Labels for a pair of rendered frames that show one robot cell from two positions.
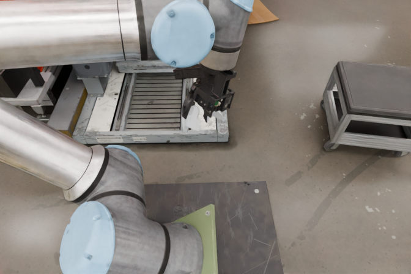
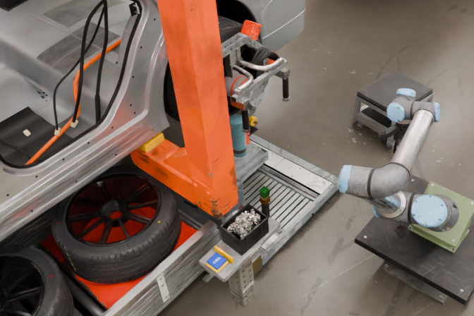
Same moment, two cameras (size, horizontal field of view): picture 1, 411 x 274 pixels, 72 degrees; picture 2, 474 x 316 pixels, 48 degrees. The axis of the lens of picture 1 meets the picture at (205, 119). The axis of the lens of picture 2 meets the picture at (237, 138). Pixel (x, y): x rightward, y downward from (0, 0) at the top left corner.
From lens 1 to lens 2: 242 cm
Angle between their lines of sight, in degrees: 31
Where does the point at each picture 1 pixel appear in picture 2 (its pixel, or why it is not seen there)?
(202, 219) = (432, 189)
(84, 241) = (435, 204)
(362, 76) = (379, 92)
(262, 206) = (422, 183)
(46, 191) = (292, 300)
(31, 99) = (277, 226)
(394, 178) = (430, 138)
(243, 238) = not seen: hidden behind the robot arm
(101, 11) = (427, 117)
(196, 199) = not seen: hidden behind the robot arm
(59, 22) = (426, 125)
